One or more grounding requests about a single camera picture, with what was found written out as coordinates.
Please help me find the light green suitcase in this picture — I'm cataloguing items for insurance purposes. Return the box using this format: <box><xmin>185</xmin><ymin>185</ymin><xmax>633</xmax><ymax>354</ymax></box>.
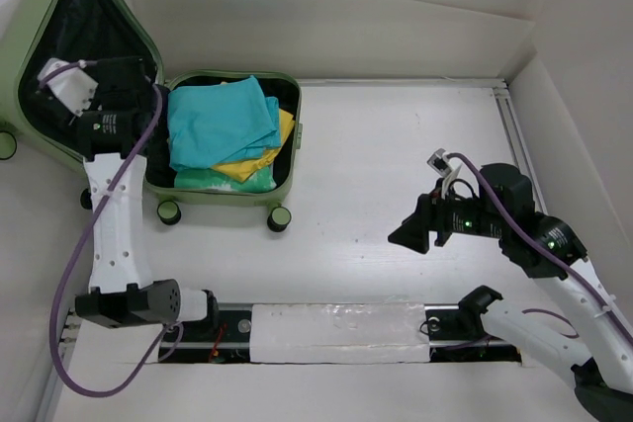
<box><xmin>1</xmin><ymin>0</ymin><xmax>302</xmax><ymax>232</ymax></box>

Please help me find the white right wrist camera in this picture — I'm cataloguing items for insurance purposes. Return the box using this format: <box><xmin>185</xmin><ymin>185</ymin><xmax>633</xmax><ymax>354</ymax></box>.
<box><xmin>427</xmin><ymin>148</ymin><xmax>462</xmax><ymax>195</ymax></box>

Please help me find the green white tie-dye cloth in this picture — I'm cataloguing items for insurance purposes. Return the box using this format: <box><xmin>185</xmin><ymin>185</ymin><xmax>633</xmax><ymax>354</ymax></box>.
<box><xmin>174</xmin><ymin>167</ymin><xmax>277</xmax><ymax>194</ymax></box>

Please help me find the teal cloth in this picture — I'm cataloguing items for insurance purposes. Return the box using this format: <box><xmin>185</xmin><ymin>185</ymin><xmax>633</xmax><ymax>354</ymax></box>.
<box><xmin>167</xmin><ymin>76</ymin><xmax>281</xmax><ymax>171</ymax></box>

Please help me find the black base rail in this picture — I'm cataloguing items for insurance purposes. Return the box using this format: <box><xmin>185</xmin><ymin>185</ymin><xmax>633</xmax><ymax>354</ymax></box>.
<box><xmin>158</xmin><ymin>301</ymin><xmax>521</xmax><ymax>365</ymax></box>

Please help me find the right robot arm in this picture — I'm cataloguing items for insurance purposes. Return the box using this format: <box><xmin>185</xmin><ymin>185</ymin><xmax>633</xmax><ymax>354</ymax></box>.
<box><xmin>388</xmin><ymin>157</ymin><xmax>632</xmax><ymax>421</ymax></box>

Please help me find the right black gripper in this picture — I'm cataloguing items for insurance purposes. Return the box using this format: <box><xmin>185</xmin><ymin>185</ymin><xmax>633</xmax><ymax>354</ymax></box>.
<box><xmin>387</xmin><ymin>177</ymin><xmax>507</xmax><ymax>252</ymax></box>

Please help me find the yellow cloth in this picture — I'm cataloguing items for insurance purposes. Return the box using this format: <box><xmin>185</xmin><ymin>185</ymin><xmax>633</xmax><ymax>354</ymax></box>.
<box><xmin>212</xmin><ymin>93</ymin><xmax>295</xmax><ymax>183</ymax></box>

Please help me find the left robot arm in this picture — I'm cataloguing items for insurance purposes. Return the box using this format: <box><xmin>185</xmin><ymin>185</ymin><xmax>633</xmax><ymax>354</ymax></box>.
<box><xmin>38</xmin><ymin>56</ymin><xmax>221</xmax><ymax>340</ymax></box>

